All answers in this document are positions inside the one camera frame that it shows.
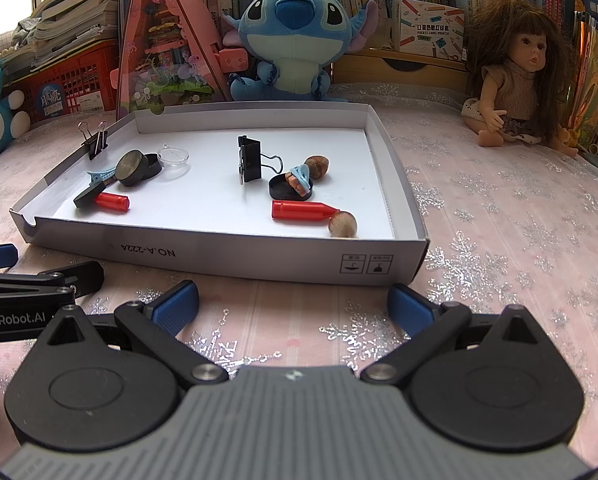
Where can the small black binder clip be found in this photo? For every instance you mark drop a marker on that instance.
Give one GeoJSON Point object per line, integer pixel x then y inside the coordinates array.
{"type": "Point", "coordinates": [96, 142]}

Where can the long red plastic cylinder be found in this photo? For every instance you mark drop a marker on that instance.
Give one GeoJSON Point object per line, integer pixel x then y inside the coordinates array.
{"type": "Point", "coordinates": [299, 211]}

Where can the white cardboard box tray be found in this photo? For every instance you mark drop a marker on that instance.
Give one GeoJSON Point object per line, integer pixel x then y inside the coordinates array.
{"type": "Point", "coordinates": [229, 255]}

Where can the small pink box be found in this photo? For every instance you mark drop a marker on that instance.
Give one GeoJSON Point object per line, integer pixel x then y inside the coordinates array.
{"type": "Point", "coordinates": [235, 60]}

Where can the stack of books and papers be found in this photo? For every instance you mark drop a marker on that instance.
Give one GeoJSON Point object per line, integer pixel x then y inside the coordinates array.
{"type": "Point", "coordinates": [74, 15]}

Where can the red plastic basket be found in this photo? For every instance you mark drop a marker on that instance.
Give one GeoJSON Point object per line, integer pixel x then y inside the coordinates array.
{"type": "Point", "coordinates": [74, 85]}

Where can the brown-haired baby doll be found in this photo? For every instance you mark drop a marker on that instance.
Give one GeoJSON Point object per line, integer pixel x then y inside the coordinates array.
{"type": "Point", "coordinates": [519, 75]}

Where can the blue bear hair clip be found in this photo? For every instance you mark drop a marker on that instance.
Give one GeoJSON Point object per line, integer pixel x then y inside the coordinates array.
{"type": "Point", "coordinates": [300, 179]}

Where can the plain blue hair clip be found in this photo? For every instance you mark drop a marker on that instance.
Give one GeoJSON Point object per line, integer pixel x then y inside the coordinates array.
{"type": "Point", "coordinates": [101, 175]}

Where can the clear plastic dome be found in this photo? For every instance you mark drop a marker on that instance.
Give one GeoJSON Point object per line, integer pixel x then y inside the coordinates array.
{"type": "Point", "coordinates": [174, 156]}

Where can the pink triangular display house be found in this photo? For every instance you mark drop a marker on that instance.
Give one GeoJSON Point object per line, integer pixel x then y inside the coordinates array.
{"type": "Point", "coordinates": [174, 50]}

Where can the short red plastic cylinder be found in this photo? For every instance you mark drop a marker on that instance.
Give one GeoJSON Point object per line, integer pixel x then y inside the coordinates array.
{"type": "Point", "coordinates": [113, 202]}

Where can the black round lid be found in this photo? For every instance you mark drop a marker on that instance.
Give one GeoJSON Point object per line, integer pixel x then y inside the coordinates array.
{"type": "Point", "coordinates": [88, 196]}
{"type": "Point", "coordinates": [279, 190]}

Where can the large black binder clip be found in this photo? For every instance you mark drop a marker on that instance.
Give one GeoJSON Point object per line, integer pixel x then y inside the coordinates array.
{"type": "Point", "coordinates": [251, 160]}

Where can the brown walnut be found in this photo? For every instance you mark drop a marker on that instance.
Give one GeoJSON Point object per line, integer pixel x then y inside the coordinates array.
{"type": "Point", "coordinates": [343, 225]}
{"type": "Point", "coordinates": [318, 167]}

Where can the blue alien plush toy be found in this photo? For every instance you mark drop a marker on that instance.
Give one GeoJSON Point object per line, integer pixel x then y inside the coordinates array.
{"type": "Point", "coordinates": [294, 35]}

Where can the wooden drawer unit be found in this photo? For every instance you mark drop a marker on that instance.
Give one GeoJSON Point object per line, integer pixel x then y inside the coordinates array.
{"type": "Point", "coordinates": [364, 67]}

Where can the white printed cardboard box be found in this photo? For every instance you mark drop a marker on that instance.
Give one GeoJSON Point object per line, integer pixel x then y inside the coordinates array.
{"type": "Point", "coordinates": [429, 30]}

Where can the black round puck container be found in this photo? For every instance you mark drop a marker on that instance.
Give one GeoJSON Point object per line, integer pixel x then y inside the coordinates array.
{"type": "Point", "coordinates": [130, 169]}

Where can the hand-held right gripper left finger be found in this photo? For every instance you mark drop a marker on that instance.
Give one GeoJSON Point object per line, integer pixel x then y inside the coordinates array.
{"type": "Point", "coordinates": [176, 305]}

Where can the row of thin upright books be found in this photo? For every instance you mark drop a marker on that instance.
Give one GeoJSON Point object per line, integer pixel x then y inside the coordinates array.
{"type": "Point", "coordinates": [594, 75]}

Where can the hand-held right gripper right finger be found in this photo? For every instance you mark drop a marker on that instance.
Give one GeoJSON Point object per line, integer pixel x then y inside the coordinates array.
{"type": "Point", "coordinates": [409, 307]}

